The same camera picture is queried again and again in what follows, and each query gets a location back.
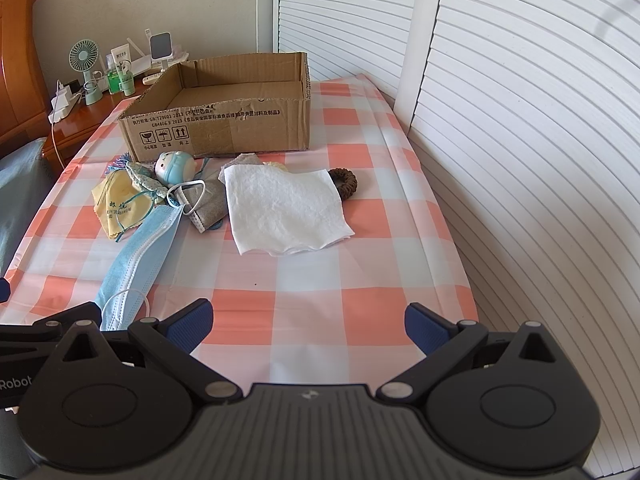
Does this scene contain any blue surgical mask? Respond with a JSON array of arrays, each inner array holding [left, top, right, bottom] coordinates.
[[94, 205, 183, 332]]

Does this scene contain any grey fabric pouch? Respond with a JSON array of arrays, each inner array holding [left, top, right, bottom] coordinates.
[[178, 179, 228, 233], [218, 153, 262, 184]]

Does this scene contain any yellow cloth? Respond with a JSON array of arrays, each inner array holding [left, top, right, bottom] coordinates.
[[91, 170, 154, 240]]

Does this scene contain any white cloth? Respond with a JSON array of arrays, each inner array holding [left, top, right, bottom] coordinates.
[[224, 165, 355, 256]]

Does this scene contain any blue white plush toy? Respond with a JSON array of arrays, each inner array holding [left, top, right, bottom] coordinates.
[[154, 151, 196, 188]]

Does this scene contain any brown hair scrunchie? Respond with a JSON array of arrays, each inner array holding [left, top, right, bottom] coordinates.
[[329, 168, 358, 200]]

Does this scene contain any blue tassel sachet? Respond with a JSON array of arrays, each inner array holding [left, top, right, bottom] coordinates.
[[105, 153, 168, 204]]

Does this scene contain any pink checkered tablecloth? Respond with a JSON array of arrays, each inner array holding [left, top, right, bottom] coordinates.
[[1, 76, 477, 389]]

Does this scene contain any grey blue bedding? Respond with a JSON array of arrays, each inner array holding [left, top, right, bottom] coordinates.
[[0, 138, 55, 274]]

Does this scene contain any wooden nightstand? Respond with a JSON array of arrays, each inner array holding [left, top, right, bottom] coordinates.
[[42, 92, 126, 177]]

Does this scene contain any wooden headboard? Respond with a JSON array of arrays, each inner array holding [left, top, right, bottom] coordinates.
[[0, 0, 50, 156]]

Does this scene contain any white power adapter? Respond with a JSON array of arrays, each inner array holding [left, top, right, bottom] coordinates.
[[48, 84, 81, 125]]

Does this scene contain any brown cardboard box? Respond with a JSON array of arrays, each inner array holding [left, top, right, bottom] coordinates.
[[118, 52, 311, 162]]

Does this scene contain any white remote control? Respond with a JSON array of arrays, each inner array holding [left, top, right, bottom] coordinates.
[[142, 73, 162, 86]]

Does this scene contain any green tube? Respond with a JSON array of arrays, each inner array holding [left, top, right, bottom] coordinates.
[[117, 58, 134, 96]]

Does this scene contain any green small bottle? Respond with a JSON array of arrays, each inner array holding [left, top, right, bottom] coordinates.
[[106, 70, 120, 96]]

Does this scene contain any white louvered door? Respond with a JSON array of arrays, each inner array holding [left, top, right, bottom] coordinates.
[[274, 0, 639, 477]]

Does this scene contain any phone stand with mirror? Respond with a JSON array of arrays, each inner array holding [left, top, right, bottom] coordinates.
[[149, 32, 174, 72]]

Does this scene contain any white cosmetic box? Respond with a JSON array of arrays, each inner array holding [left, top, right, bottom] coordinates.
[[111, 44, 131, 67]]

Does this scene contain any green handheld fan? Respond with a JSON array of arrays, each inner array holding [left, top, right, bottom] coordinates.
[[68, 39, 102, 106]]

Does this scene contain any white charging cable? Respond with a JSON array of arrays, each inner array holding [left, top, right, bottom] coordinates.
[[49, 119, 66, 172]]

